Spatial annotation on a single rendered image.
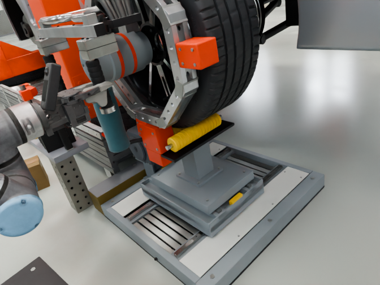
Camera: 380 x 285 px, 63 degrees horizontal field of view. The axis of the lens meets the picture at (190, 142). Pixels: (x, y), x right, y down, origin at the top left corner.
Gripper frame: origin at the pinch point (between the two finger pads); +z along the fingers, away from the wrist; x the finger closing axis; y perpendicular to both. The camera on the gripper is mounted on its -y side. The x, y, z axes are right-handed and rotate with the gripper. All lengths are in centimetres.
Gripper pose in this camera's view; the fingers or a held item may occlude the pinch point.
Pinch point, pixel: (104, 81)
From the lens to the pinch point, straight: 90.5
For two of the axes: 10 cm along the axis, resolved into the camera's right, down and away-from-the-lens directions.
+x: 6.7, 2.4, -7.1
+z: 7.2, -4.4, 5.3
